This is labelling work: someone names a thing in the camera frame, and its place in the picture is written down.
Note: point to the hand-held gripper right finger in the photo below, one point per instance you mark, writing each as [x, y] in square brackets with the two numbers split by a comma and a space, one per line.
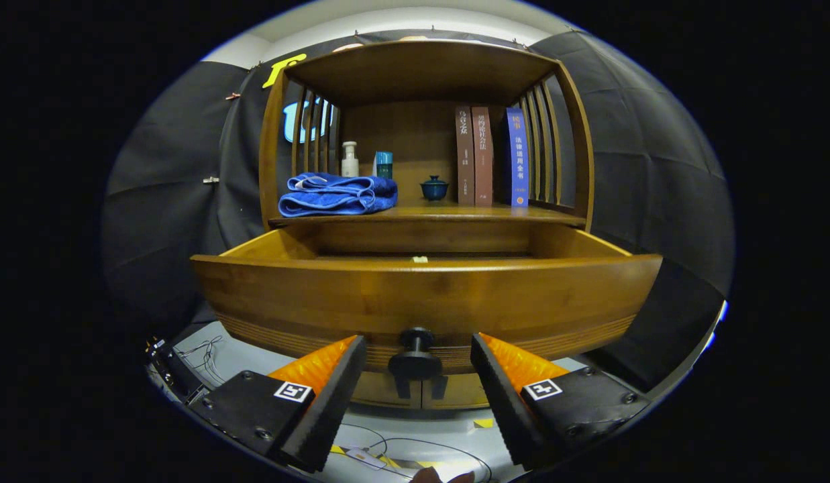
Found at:
[505, 402]

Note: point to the wooden cabinet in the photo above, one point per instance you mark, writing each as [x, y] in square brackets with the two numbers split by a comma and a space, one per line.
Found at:
[414, 134]

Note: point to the dark blue lidded teacup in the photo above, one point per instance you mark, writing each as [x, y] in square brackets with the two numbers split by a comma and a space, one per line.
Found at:
[434, 190]

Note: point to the wooden cabinet door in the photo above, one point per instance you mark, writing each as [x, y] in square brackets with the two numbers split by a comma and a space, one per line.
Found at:
[463, 391]
[381, 392]

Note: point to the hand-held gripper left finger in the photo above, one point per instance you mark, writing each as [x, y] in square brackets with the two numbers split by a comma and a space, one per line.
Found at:
[331, 409]

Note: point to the blue book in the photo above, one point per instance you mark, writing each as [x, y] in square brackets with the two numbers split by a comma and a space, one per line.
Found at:
[519, 161]

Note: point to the white pump bottle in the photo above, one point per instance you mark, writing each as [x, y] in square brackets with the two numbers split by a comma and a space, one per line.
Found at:
[349, 164]

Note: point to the wooden drawer with black knob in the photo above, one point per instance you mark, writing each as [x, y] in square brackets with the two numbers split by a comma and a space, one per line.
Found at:
[421, 302]

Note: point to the blue capped bottle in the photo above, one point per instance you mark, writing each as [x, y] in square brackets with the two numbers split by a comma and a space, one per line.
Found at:
[385, 168]

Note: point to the dark brown book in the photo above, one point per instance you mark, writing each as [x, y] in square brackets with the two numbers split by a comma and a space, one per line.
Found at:
[465, 161]

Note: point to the reddish brown book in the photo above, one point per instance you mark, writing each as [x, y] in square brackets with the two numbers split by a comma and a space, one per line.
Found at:
[483, 161]

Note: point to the folded blue towel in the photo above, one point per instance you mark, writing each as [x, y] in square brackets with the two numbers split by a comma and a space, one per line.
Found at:
[334, 194]

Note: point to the yellow floor tape piece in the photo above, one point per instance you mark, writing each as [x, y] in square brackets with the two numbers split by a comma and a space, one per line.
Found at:
[484, 423]

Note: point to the wooden countertop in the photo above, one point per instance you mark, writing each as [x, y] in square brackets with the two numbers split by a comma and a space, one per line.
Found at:
[455, 213]

